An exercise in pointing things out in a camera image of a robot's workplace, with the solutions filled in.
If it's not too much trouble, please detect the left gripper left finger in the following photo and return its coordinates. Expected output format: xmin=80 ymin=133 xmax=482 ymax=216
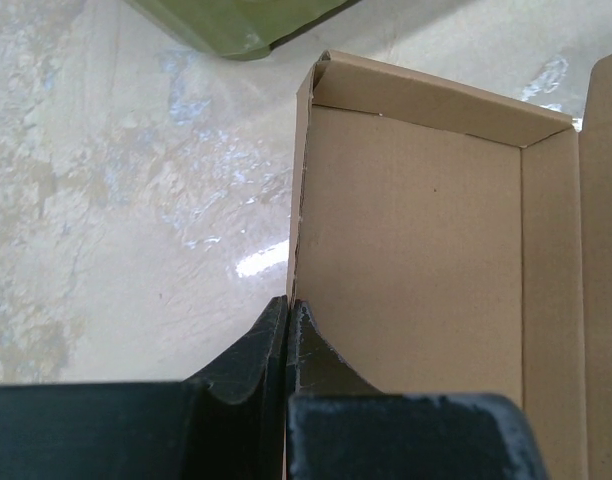
xmin=0 ymin=297 xmax=288 ymax=479

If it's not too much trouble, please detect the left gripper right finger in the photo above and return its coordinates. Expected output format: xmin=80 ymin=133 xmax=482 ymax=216
xmin=286 ymin=301 xmax=541 ymax=479

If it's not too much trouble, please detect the brown cardboard box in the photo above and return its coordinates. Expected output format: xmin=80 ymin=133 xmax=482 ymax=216
xmin=287 ymin=51 xmax=612 ymax=479

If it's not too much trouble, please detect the green plastic bin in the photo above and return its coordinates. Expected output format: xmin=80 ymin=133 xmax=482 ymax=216
xmin=129 ymin=0 xmax=354 ymax=61

